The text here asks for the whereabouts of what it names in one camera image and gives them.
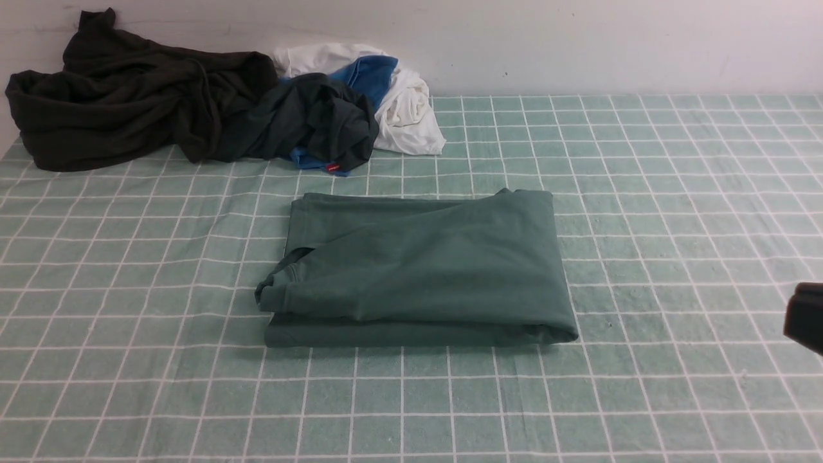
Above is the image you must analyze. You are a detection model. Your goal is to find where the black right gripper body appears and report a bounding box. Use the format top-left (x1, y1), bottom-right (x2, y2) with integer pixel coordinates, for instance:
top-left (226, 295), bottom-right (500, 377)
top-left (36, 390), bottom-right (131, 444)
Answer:
top-left (784, 282), bottom-right (823, 356)

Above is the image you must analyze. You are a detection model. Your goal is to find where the green long-sleeved shirt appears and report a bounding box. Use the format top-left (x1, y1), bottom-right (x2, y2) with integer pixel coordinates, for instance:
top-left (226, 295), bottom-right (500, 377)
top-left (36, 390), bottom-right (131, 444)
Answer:
top-left (255, 188), bottom-right (579, 348)

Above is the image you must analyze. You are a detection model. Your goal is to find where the white crumpled garment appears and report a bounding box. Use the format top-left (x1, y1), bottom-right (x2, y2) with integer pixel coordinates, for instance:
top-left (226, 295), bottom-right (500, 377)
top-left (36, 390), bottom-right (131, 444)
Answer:
top-left (271, 43), bottom-right (445, 156)

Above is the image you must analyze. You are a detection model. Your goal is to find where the blue garment with red tag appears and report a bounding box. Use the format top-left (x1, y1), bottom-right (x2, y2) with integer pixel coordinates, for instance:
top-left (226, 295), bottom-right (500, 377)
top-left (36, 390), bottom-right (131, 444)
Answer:
top-left (290, 55), bottom-right (399, 177)

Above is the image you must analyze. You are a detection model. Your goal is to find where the dark teal crumpled garment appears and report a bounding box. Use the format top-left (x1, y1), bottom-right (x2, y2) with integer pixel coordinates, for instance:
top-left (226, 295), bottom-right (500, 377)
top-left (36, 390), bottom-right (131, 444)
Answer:
top-left (208, 73), bottom-right (379, 171)

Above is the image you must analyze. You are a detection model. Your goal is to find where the green checkered tablecloth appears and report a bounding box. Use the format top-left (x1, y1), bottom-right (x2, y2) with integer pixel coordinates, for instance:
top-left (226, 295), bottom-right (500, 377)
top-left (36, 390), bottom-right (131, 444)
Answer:
top-left (1, 95), bottom-right (822, 462)

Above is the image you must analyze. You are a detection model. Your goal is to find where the dark olive crumpled garment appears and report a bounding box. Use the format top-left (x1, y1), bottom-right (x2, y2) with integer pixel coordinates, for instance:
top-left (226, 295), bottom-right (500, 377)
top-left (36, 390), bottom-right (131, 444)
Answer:
top-left (5, 8), bottom-right (278, 172)

